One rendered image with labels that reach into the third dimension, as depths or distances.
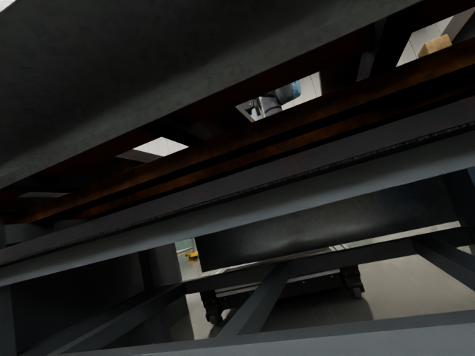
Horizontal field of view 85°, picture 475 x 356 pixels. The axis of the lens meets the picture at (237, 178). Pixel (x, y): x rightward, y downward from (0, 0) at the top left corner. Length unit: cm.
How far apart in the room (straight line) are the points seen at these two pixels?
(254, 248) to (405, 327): 89
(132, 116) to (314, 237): 95
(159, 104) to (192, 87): 7
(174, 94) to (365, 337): 51
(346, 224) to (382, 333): 77
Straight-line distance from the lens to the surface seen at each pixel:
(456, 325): 52
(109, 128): 58
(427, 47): 85
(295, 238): 125
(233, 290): 152
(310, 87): 1202
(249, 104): 116
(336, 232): 124
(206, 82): 47
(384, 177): 47
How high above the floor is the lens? 50
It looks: 10 degrees up
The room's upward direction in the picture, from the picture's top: 15 degrees counter-clockwise
